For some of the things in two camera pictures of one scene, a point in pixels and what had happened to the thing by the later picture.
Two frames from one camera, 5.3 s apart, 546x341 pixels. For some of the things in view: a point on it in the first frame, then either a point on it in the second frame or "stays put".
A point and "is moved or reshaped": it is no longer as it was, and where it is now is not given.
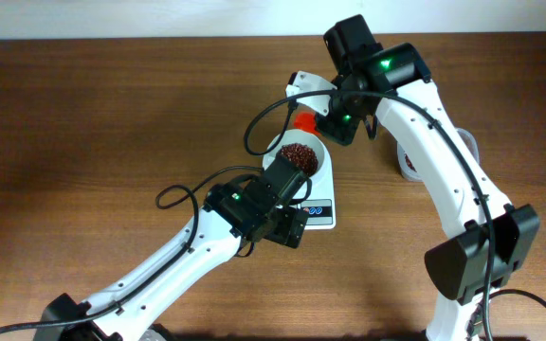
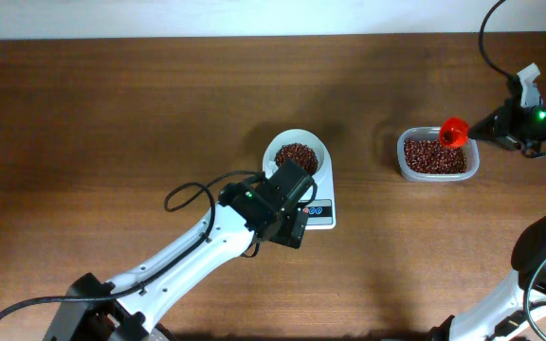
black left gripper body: x=277 y=226 stays put
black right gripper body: x=340 y=121 to x=526 y=125
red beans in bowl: x=301 y=155 stays put
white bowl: x=310 y=139 stays put
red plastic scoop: x=305 y=121 is moved or reshaped
